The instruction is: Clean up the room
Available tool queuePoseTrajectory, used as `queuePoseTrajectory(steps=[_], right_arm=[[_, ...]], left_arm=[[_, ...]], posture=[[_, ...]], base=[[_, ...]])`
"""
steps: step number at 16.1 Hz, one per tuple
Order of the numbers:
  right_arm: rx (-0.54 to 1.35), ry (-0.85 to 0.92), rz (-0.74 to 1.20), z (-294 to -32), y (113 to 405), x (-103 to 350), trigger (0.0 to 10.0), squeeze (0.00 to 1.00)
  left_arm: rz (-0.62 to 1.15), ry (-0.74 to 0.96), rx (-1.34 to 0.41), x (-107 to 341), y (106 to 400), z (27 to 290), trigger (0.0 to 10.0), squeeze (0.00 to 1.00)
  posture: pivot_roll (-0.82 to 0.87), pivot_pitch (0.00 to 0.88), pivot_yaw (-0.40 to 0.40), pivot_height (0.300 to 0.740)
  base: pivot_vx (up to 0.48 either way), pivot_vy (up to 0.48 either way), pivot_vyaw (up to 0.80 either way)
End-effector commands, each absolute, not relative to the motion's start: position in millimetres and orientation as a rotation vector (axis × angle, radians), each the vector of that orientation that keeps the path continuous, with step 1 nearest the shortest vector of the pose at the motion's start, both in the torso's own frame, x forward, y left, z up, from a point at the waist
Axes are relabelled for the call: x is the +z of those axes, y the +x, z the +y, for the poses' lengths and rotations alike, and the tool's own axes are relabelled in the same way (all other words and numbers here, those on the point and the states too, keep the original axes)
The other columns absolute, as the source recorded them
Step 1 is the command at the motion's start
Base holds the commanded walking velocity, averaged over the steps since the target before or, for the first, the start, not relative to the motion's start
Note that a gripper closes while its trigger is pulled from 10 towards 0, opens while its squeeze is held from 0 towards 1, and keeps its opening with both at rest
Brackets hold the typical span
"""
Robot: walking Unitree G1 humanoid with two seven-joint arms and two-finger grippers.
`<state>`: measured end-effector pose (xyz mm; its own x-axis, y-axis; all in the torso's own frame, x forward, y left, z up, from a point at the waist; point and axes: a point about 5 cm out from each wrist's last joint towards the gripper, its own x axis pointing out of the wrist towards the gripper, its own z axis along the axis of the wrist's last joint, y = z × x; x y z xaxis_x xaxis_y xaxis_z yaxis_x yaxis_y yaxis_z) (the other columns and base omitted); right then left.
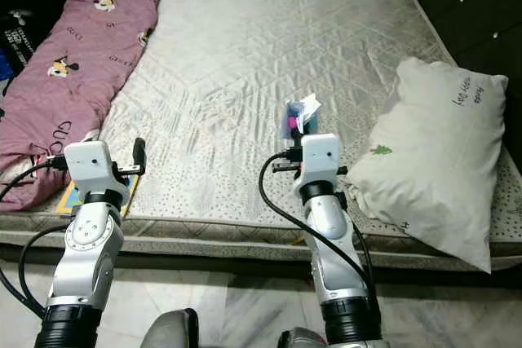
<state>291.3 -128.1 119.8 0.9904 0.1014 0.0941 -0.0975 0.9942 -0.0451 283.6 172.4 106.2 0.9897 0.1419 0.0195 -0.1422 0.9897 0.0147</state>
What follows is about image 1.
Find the pink printed blanket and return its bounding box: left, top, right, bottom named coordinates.
left=0, top=0, right=176, bottom=212

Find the grey bed base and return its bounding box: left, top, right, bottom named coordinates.
left=0, top=230, right=490, bottom=274

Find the grey robot leg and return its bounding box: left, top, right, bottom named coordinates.
left=277, top=328, right=327, bottom=348
left=140, top=309, right=198, bottom=348

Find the grey left robot leg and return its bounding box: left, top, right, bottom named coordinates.
left=140, top=309, right=198, bottom=348

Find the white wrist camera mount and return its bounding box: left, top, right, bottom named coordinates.
left=64, top=140, right=131, bottom=206
left=296, top=134, right=342, bottom=194

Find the grey right robot leg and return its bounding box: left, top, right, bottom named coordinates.
left=277, top=328, right=327, bottom=348

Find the black tufted headboard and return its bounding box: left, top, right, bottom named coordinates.
left=412, top=0, right=522, bottom=174

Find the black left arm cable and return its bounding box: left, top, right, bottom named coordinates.
left=0, top=161, right=68, bottom=320
left=18, top=224, right=81, bottom=320

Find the white quilted mattress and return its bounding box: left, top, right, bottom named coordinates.
left=0, top=0, right=522, bottom=243

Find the blue cloth bundle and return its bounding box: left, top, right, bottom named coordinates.
left=0, top=51, right=13, bottom=84

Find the white pillow with green tree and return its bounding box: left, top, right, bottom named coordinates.
left=344, top=57, right=508, bottom=274

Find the colourful children's picture book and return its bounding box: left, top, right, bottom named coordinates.
left=55, top=181, right=134, bottom=218

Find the black bag with white print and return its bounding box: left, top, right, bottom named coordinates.
left=4, top=10, right=38, bottom=76

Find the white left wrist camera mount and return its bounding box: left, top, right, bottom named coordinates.
left=64, top=140, right=131, bottom=206

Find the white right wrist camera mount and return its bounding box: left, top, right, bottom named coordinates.
left=296, top=134, right=342, bottom=194

